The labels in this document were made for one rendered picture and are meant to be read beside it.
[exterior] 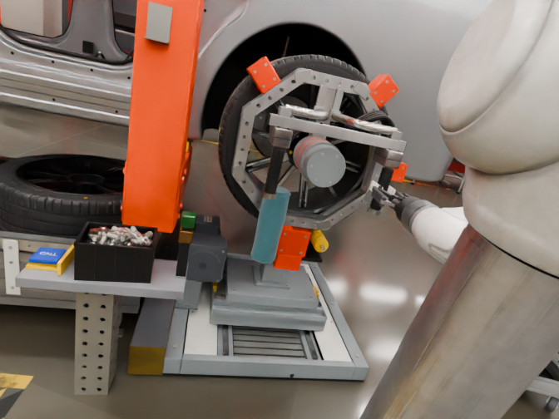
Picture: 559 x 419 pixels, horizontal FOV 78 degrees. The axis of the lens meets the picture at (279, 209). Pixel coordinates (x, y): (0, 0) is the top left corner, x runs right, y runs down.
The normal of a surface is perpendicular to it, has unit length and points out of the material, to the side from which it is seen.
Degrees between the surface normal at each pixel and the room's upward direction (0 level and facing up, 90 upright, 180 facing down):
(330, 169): 90
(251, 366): 90
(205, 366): 90
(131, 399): 0
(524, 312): 96
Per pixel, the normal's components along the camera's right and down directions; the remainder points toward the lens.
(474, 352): -0.61, 0.23
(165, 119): 0.16, 0.37
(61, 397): 0.22, -0.91
